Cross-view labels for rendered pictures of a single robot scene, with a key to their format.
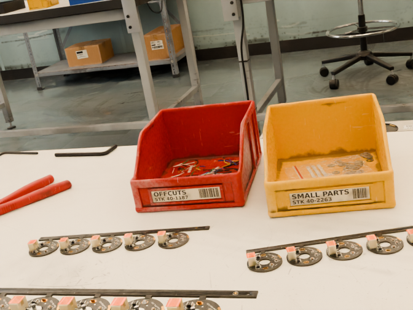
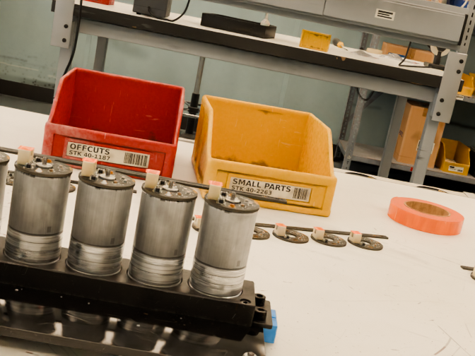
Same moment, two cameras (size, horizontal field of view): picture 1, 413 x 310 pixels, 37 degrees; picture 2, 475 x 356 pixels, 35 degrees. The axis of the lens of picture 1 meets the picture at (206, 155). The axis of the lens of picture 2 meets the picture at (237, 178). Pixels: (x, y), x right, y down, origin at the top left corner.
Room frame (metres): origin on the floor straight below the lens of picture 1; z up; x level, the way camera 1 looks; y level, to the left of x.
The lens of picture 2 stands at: (-0.06, 0.14, 0.90)
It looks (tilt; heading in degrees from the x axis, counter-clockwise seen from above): 14 degrees down; 338
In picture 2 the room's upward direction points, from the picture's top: 11 degrees clockwise
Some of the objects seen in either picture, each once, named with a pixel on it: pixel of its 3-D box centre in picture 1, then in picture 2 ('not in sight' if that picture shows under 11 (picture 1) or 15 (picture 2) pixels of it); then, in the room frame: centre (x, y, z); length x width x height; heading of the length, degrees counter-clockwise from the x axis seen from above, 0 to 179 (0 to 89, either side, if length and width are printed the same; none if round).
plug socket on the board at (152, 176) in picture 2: (121, 307); (153, 179); (0.25, 0.05, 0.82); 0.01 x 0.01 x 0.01; 71
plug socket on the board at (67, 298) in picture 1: (69, 306); (90, 167); (0.26, 0.08, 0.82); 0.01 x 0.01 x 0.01; 71
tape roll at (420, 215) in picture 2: not in sight; (425, 215); (0.44, -0.23, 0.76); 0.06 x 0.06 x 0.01
